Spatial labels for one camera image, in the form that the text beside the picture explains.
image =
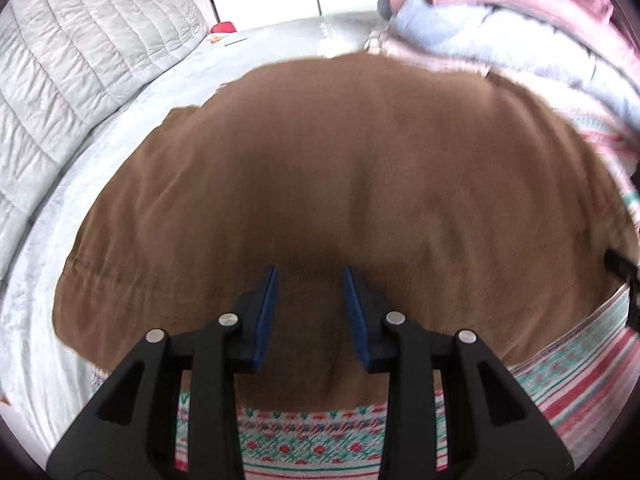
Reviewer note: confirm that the small red object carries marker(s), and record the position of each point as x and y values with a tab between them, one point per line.
223	28

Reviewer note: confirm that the pale pink quilted mat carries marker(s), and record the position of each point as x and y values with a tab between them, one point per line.
400	45

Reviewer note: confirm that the small grey remote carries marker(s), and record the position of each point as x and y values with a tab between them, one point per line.
236	40

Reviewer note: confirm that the brown coat with fur collar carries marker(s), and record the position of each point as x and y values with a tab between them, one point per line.
350	160

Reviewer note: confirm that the grey quilted headboard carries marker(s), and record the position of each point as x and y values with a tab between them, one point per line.
75	50

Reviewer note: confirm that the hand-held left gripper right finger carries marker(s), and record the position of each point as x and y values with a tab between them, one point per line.
357	320

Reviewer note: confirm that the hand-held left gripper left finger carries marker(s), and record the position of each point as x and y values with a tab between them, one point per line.
265	320

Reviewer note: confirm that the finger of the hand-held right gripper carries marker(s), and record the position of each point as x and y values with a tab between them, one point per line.
620	262

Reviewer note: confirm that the patterned striped blanket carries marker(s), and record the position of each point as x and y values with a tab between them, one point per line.
310	445

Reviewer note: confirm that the light blue quilt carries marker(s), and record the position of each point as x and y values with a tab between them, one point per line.
490	35

